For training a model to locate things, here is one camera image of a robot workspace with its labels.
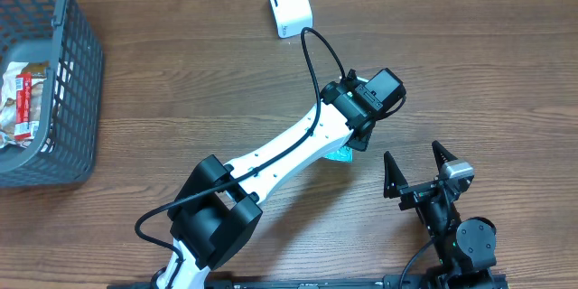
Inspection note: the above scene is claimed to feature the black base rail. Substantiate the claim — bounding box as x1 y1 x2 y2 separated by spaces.
107 275 510 289

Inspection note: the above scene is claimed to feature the grey plastic shopping basket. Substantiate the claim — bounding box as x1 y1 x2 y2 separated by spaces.
1 0 105 188

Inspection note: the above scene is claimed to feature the beige snack pouch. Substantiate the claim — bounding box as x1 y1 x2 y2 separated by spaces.
1 61 48 148

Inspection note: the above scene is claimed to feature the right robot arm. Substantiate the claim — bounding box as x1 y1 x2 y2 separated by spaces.
384 141 507 288

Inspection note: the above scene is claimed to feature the white barcode scanner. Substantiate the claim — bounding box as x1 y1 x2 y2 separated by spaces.
269 0 313 39

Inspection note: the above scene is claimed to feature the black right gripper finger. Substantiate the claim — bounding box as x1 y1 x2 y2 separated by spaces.
384 152 408 199
432 140 458 172

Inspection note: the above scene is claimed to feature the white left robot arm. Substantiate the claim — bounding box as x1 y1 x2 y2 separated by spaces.
152 77 405 288

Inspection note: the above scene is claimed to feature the teal wet wipes pack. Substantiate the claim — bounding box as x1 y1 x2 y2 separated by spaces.
324 145 353 163

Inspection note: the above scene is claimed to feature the red coffee stick sachet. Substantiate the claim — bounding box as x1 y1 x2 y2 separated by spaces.
14 72 33 141

